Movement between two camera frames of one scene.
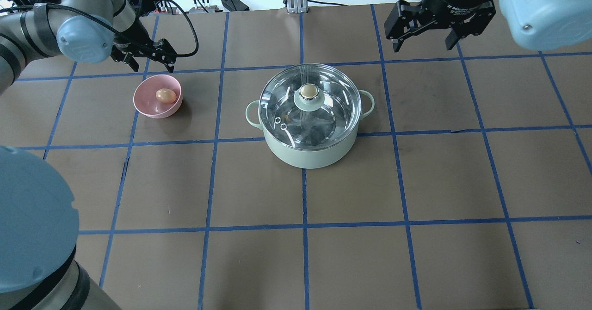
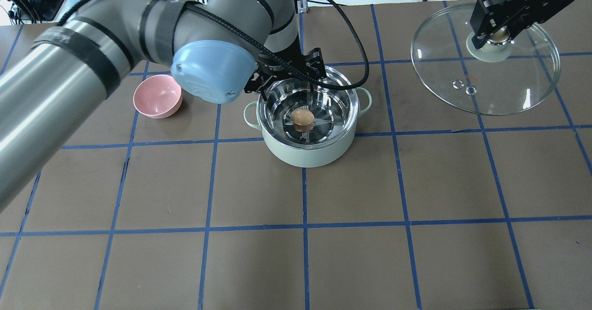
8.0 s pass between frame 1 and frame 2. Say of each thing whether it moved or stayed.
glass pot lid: moved
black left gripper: moved
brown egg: moved
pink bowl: stayed
